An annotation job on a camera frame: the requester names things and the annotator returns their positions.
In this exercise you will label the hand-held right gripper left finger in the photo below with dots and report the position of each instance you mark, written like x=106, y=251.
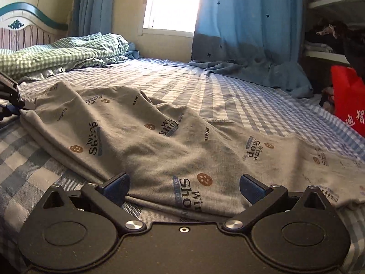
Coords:
x=115, y=188

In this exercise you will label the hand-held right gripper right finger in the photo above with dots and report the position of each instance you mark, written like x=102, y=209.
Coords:
x=252, y=190

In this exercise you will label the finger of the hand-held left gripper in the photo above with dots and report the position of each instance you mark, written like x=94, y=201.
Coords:
x=24, y=102

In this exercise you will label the grey printed pants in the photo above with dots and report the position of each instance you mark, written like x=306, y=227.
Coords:
x=159, y=148

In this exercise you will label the green checked quilt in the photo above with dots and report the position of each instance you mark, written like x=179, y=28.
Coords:
x=51, y=54

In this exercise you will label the striped headboard with teal trim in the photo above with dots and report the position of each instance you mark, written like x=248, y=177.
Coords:
x=22, y=28

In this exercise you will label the checked bed sheet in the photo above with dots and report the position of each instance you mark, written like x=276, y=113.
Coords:
x=228, y=97

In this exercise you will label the blue star-print curtain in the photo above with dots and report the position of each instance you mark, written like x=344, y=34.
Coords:
x=91, y=5
x=242, y=28

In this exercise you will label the multicoloured crumpled cloth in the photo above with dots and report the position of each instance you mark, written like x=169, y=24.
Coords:
x=326, y=98

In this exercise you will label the blue cloth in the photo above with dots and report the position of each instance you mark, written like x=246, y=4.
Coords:
x=133, y=51

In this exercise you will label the red bag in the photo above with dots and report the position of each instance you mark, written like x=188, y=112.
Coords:
x=346, y=97

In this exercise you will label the pile of clothes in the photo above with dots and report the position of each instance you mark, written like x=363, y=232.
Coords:
x=322, y=38

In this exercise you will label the window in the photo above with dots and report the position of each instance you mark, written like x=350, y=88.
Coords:
x=171, y=2

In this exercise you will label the white shelf unit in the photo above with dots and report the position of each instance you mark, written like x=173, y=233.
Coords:
x=328, y=5

